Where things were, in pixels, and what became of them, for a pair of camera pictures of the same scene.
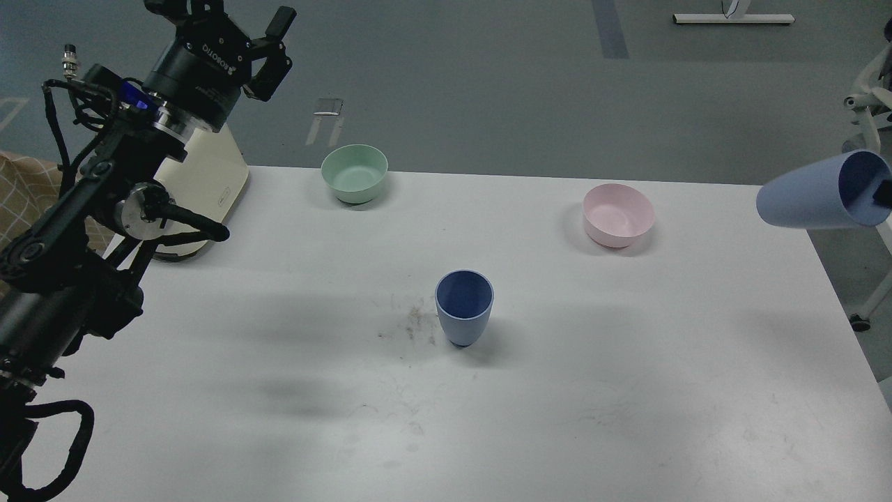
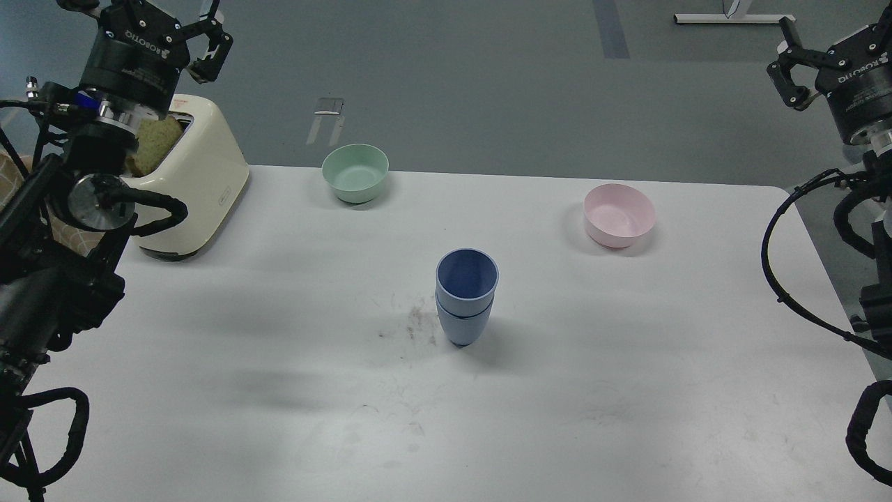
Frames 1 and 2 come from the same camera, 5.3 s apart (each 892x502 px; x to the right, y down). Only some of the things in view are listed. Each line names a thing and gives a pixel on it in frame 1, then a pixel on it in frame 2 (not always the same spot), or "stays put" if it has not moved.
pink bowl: [617, 215] stays put
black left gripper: [202, 72] → [139, 52]
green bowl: [355, 172] stays put
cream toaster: [210, 178] stays put
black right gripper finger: [883, 194] → [856, 74]
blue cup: [835, 193] → [466, 280]
